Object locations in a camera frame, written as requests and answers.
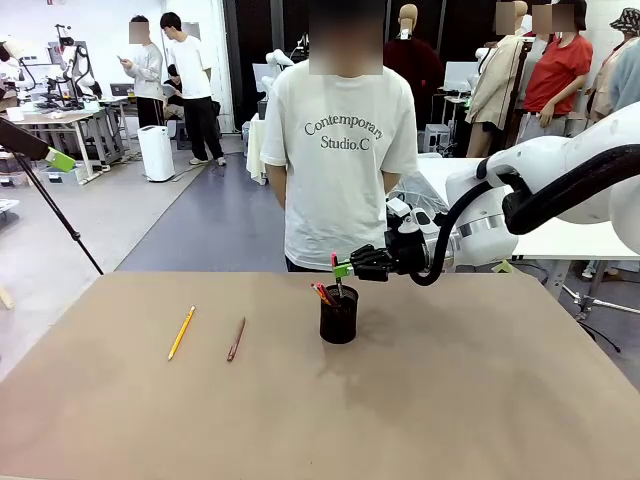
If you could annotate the black stool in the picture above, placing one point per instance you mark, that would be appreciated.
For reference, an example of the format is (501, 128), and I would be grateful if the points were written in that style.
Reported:
(181, 135)

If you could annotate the person's right forearm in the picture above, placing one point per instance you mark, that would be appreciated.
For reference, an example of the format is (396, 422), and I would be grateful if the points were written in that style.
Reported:
(276, 185)

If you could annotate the white air purifier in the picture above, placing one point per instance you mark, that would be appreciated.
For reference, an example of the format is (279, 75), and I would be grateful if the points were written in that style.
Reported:
(156, 150)

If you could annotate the black tripod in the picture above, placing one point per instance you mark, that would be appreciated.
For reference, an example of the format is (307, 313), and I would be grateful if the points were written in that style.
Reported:
(75, 235)

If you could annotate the white computer case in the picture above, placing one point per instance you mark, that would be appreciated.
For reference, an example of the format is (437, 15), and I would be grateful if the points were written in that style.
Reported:
(437, 137)

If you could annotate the yellow pencil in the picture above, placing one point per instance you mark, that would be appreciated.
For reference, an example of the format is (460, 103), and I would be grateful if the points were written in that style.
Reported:
(181, 334)

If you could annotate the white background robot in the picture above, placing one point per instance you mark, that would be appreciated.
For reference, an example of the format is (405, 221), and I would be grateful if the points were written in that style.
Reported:
(12, 55)

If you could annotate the dark red pen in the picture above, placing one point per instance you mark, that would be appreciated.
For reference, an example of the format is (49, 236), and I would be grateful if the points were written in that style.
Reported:
(236, 340)

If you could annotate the table with white cloth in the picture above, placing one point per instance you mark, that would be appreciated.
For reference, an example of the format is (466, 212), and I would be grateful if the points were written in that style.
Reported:
(255, 150)

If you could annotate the mannequin in beige jacket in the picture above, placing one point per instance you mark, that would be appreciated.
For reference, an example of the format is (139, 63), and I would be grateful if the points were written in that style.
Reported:
(495, 85)

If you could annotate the small white background robot arm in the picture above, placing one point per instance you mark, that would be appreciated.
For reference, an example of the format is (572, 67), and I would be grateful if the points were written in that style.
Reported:
(280, 57)

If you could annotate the grey laptop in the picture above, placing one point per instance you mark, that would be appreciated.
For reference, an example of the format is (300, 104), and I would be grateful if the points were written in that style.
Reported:
(120, 89)

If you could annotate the metal light stand legs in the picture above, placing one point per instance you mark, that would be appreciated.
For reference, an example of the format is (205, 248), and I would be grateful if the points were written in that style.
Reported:
(600, 304)

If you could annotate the white display panel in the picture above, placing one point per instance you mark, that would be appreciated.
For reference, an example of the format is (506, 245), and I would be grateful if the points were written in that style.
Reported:
(457, 75)

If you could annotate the black mesh pen holder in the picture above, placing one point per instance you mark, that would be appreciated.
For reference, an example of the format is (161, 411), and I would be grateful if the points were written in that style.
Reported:
(339, 320)

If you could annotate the person's left forearm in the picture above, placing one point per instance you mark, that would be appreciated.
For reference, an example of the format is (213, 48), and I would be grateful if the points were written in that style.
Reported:
(391, 179)

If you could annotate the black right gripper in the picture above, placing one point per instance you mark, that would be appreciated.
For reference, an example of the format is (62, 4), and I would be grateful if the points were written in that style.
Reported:
(407, 252)

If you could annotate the thin red pen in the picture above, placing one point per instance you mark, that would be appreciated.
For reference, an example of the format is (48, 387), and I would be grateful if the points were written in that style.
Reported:
(317, 288)

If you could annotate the clear plastic bag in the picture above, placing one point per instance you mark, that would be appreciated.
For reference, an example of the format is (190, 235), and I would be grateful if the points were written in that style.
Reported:
(415, 185)

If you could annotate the seated person in black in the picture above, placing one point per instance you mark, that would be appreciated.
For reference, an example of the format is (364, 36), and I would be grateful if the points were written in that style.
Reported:
(174, 95)

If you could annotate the grey workshop desk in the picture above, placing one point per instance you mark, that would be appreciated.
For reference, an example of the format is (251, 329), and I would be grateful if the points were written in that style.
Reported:
(50, 119)

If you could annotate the dark green bin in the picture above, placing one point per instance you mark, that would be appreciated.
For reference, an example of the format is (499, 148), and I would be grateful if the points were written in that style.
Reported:
(262, 107)

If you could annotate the clear storage box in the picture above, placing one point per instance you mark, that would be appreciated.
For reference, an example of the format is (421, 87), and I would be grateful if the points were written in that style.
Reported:
(50, 176)

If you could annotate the person in white printed T-shirt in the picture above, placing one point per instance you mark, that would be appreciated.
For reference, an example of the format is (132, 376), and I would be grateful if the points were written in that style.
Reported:
(345, 200)

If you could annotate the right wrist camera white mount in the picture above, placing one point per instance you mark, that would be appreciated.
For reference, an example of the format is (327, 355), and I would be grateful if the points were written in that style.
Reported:
(412, 215)

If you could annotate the person in grey top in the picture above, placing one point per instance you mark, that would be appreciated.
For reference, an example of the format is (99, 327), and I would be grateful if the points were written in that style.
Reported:
(150, 70)

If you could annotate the green tape tag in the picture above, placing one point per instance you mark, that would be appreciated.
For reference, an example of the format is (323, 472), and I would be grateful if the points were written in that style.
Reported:
(502, 267)

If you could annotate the person in white tee black trousers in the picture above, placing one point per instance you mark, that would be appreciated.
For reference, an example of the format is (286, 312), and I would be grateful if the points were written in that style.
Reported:
(192, 70)

